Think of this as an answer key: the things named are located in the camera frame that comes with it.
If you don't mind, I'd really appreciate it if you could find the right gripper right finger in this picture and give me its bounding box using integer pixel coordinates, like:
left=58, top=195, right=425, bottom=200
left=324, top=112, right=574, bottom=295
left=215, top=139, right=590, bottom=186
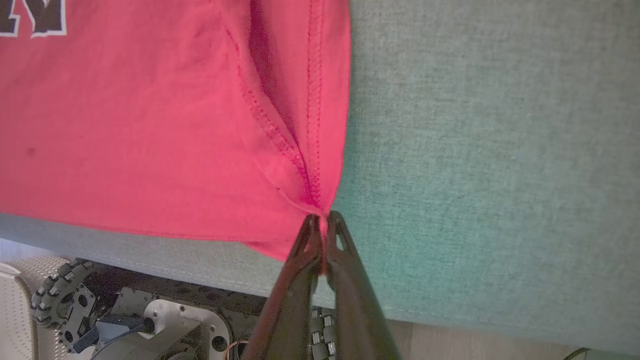
left=325, top=211, right=402, bottom=360

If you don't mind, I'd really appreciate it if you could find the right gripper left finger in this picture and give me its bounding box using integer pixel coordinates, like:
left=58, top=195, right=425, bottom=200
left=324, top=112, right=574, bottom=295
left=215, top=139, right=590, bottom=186
left=241, top=215, right=322, bottom=360

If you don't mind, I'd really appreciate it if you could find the red sleeveless jersey top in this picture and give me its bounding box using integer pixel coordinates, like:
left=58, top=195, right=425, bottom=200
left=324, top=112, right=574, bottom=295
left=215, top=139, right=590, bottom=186
left=0, top=0, right=352, bottom=273

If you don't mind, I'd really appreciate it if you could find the black omni wheel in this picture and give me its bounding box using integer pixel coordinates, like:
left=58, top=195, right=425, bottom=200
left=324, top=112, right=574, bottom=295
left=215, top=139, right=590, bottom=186
left=31, top=258, right=97, bottom=347
left=309, top=307, right=337, bottom=360

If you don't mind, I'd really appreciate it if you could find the white perforated laundry basket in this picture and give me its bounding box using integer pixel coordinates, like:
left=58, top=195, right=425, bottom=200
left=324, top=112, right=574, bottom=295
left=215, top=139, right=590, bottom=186
left=0, top=256, right=71, bottom=360

